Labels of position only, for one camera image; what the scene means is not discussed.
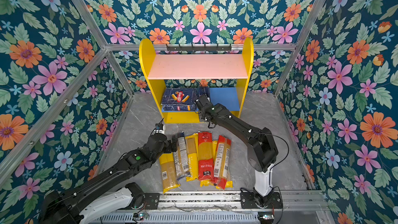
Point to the blue clear spaghetti bag right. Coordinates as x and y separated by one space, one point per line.
183 153

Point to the blue Barilla spaghetti box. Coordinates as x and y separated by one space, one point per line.
203 91

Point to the blue clear spaghetti bag left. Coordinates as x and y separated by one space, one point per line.
177 159

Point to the red clear labelled spaghetti bag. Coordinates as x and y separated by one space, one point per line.
221 164

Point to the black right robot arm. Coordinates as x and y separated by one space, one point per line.
261 147

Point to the blue Barilla rigatoni bag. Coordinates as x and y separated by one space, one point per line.
179 100

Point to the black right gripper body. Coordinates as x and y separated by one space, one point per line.
202 114

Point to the black hook rail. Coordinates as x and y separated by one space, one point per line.
203 47

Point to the yellow spaghetti bag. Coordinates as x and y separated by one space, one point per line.
168 172
206 183

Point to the aluminium frame rails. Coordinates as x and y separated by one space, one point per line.
67 78

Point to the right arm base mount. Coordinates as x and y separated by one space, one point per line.
252 199

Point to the yellow pastatime bag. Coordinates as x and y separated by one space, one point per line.
196 139
192 158

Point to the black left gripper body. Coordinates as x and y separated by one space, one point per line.
168 148

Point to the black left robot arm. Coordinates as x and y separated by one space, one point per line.
93 199

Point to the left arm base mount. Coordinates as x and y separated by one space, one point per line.
146 199

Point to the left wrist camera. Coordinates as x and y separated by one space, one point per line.
159 128

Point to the yellow wooden shelf unit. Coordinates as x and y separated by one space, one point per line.
159 68

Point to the blue clear spaghetti bag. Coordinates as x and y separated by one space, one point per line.
183 153
177 159

